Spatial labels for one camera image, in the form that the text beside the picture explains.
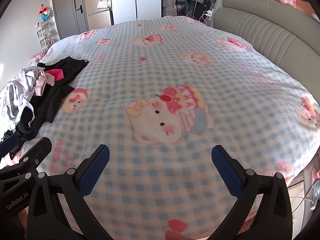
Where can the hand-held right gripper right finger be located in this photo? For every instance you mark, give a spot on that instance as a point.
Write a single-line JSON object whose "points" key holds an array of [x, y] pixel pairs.
{"points": [[225, 172]]}

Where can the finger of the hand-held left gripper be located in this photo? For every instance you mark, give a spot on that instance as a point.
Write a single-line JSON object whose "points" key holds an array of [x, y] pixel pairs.
{"points": [[7, 143], [37, 152]]}

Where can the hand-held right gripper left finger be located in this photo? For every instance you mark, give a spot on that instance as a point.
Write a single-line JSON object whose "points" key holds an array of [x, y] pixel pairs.
{"points": [[95, 170]]}

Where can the white satin garment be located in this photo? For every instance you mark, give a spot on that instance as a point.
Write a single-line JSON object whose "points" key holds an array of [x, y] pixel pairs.
{"points": [[15, 90]]}

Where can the pale pink striped cloth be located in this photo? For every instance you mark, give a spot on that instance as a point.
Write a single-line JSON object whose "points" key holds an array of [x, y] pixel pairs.
{"points": [[42, 82]]}

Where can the hot pink cloth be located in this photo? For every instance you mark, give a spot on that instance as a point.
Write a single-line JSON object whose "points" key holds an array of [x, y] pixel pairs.
{"points": [[57, 74]]}

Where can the black garment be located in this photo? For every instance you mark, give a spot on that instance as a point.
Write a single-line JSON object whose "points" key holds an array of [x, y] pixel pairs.
{"points": [[62, 65]]}

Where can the light pink garment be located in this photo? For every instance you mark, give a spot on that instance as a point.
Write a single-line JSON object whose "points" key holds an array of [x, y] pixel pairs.
{"points": [[37, 57]]}

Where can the white shelf rack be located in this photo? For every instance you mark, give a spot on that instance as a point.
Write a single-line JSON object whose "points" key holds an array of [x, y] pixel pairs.
{"points": [[43, 36]]}

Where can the checkered cartoon print blanket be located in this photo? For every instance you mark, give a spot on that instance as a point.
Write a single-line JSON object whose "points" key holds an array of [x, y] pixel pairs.
{"points": [[175, 67]]}

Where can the grey padded headboard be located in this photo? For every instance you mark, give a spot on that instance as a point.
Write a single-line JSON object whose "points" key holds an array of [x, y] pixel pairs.
{"points": [[262, 30]]}

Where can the grey door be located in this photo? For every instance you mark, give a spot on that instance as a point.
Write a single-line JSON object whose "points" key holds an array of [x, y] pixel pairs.
{"points": [[67, 7]]}

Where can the beige refrigerator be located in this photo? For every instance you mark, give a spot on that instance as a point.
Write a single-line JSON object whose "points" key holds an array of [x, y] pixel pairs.
{"points": [[98, 12]]}

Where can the white charger plug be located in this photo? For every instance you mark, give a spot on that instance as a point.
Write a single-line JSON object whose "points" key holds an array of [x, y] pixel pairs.
{"points": [[208, 13]]}

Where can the white hanging bag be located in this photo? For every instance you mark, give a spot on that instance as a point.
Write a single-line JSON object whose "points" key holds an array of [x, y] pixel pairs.
{"points": [[103, 3]]}

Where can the red and blue wall plush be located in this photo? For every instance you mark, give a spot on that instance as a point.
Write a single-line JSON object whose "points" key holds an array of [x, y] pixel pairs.
{"points": [[45, 13]]}

